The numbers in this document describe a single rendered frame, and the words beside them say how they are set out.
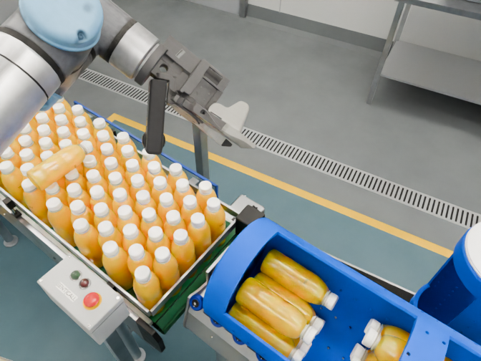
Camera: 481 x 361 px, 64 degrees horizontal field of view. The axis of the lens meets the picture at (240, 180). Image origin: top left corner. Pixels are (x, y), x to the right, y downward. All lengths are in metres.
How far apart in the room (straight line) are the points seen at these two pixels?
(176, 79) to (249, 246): 0.43
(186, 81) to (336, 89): 3.02
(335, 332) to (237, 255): 0.37
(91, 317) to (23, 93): 0.67
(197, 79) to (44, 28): 0.25
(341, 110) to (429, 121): 0.71
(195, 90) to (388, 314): 0.73
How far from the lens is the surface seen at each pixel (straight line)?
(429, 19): 4.05
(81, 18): 0.43
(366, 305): 1.07
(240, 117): 0.57
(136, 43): 0.60
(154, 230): 1.08
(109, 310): 0.99
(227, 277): 0.87
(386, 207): 2.70
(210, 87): 0.61
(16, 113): 0.43
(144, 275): 1.02
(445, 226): 2.76
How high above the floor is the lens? 1.98
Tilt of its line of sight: 48 degrees down
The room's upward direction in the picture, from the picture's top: 2 degrees clockwise
